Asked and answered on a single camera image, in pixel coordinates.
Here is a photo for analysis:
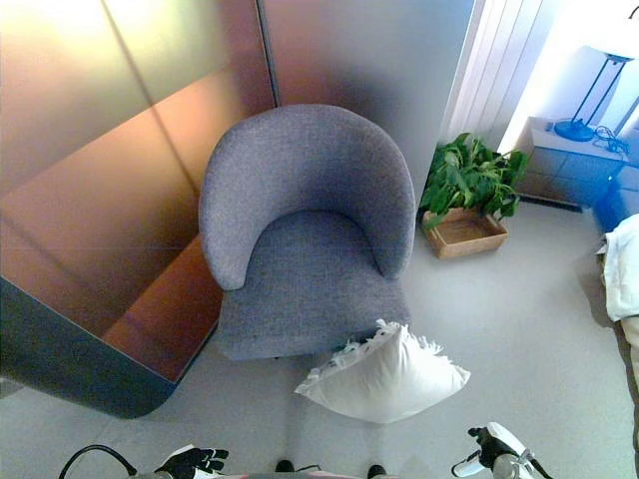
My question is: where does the brown wooden cabinet dark edge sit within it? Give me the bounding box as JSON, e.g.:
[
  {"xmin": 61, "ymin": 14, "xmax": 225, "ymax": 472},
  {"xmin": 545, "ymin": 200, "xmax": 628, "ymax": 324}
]
[{"xmin": 0, "ymin": 0, "xmax": 281, "ymax": 420}]

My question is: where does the white pleated curtain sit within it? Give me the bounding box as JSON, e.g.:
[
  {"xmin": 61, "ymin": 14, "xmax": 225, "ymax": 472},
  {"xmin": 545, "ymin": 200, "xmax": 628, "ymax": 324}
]
[{"xmin": 438, "ymin": 0, "xmax": 550, "ymax": 151}]

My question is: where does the green leafy potted plant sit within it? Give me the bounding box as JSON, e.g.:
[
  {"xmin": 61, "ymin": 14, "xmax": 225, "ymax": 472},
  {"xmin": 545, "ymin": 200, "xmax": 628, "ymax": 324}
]
[{"xmin": 417, "ymin": 132, "xmax": 530, "ymax": 231}]

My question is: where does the white blanket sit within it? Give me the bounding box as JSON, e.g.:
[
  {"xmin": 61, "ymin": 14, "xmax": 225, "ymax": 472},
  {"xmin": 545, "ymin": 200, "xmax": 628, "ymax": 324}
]
[{"xmin": 596, "ymin": 214, "xmax": 639, "ymax": 323}]

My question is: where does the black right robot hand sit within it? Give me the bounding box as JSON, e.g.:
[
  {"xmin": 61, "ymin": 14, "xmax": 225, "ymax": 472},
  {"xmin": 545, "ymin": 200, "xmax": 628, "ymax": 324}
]
[{"xmin": 451, "ymin": 422, "xmax": 535, "ymax": 478}]

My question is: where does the blue table lamp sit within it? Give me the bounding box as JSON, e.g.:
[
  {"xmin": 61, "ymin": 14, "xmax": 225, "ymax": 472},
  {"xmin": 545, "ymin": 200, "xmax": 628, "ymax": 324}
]
[{"xmin": 553, "ymin": 44, "xmax": 639, "ymax": 143}]

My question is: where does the white fringed pillow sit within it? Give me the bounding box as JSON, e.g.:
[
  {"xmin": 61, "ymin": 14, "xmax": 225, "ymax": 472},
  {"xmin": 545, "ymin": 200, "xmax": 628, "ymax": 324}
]
[{"xmin": 294, "ymin": 318, "xmax": 471, "ymax": 425}]

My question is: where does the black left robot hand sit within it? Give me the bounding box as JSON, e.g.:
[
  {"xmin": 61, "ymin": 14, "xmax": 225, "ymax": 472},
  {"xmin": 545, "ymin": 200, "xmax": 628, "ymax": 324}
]
[{"xmin": 154, "ymin": 447, "xmax": 230, "ymax": 475}]

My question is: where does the white nightstand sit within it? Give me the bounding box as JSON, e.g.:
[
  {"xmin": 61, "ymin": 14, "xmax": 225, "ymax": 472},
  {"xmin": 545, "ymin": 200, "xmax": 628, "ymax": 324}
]
[{"xmin": 518, "ymin": 115, "xmax": 636, "ymax": 209}]

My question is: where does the grey fabric tub armchair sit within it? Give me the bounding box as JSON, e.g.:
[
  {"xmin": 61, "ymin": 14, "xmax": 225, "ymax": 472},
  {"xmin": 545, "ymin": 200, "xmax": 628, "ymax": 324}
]
[{"xmin": 198, "ymin": 103, "xmax": 418, "ymax": 361}]

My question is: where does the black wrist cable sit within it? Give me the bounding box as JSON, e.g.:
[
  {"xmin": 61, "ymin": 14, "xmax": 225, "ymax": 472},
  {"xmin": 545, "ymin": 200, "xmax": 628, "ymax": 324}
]
[{"xmin": 58, "ymin": 444, "xmax": 139, "ymax": 479}]

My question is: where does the black cable on nightstand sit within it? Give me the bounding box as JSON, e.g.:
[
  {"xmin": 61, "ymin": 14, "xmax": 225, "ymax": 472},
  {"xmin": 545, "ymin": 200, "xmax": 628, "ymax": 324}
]
[{"xmin": 592, "ymin": 124, "xmax": 632, "ymax": 154}]

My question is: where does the wooden planter box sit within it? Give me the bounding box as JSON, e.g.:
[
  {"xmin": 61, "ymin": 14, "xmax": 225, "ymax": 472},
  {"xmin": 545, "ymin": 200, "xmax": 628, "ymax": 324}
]
[{"xmin": 421, "ymin": 206, "xmax": 509, "ymax": 260}]

